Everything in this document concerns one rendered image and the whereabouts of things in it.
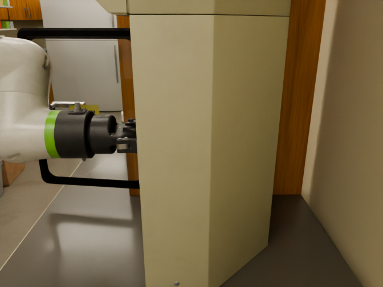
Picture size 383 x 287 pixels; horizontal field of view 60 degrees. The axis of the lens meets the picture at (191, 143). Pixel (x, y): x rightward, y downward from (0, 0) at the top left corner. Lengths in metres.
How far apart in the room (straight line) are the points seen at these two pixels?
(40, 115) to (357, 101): 0.63
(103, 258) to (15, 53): 0.43
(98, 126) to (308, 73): 0.53
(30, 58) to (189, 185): 0.37
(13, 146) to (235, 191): 0.40
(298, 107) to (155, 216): 0.51
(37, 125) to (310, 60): 0.63
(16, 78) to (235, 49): 0.39
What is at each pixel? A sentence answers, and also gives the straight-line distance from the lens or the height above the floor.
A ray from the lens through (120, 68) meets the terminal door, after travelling 0.80.
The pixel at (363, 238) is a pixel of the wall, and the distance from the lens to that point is 0.78.
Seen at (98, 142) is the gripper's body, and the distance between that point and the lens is 0.62.
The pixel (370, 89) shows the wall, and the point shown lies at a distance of 0.74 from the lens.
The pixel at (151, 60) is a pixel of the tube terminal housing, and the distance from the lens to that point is 0.46.
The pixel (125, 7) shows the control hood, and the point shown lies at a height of 1.42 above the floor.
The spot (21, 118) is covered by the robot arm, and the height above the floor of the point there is 1.24.
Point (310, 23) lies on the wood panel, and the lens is 0.88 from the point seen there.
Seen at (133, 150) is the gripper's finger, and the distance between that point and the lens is 0.58.
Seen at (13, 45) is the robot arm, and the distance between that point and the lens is 0.69.
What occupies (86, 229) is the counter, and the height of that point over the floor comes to 0.94.
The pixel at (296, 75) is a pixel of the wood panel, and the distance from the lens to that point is 0.88.
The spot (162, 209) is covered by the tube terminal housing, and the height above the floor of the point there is 1.12.
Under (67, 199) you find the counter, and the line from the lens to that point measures 0.99.
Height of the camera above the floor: 1.40
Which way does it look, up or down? 20 degrees down
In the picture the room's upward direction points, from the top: straight up
